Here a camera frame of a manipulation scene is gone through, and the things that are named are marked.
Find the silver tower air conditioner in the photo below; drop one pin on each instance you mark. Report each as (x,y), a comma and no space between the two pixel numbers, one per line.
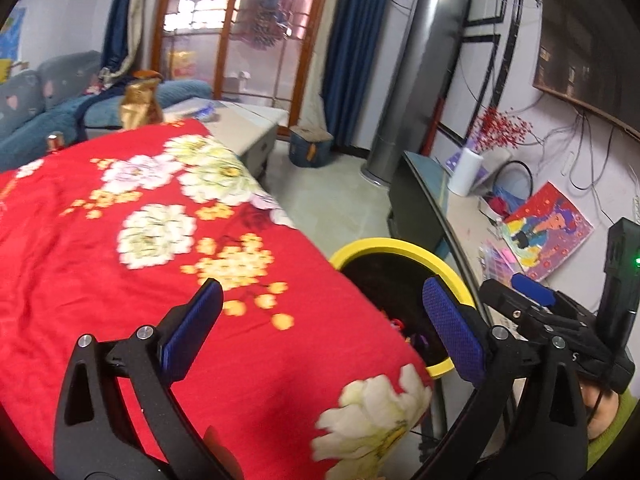
(425,70)

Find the wall television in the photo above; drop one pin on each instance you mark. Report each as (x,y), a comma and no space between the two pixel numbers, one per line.
(590,40)

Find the blue curtain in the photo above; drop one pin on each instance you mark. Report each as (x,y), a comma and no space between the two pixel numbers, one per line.
(120,15)
(357,50)

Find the blue grey sofa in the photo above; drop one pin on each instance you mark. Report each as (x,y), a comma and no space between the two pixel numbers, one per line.
(50,105)

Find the wooden glass door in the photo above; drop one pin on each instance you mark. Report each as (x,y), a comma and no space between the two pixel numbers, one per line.
(250,25)

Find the white coffee table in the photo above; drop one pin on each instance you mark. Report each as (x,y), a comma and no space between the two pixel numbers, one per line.
(245,130)

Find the red floral blanket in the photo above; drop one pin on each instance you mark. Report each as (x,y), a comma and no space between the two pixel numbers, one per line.
(100,270)

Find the colourful children's book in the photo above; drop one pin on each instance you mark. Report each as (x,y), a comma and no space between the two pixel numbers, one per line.
(550,230)

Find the red can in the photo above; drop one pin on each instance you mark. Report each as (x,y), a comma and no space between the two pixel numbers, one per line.
(55,142)

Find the gold paper bag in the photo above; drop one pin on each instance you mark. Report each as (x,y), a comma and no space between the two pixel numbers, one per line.
(140,105)

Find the blue stool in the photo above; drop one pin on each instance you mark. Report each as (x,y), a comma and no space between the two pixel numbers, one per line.
(310,147)

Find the yellow cushion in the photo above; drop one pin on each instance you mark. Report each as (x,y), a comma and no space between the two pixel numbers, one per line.
(5,71)

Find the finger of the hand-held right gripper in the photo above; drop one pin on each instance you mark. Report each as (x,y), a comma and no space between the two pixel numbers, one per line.
(505,305)
(532,290)

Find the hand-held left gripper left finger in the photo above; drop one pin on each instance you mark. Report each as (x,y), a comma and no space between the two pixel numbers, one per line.
(192,327)

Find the red berry branches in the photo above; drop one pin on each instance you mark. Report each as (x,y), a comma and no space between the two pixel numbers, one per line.
(500,127)

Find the small white appliance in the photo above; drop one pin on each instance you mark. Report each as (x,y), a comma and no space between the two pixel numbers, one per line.
(237,85)

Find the country map poster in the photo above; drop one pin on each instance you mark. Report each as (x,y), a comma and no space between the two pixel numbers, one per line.
(12,35)

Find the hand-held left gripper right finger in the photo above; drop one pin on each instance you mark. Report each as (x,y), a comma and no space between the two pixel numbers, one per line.
(452,332)

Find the person's right forearm green sleeve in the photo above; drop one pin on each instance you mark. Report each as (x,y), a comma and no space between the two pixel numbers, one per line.
(617,425)

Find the black bin with yellow rim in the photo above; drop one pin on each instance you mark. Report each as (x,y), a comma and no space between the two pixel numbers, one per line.
(380,246)

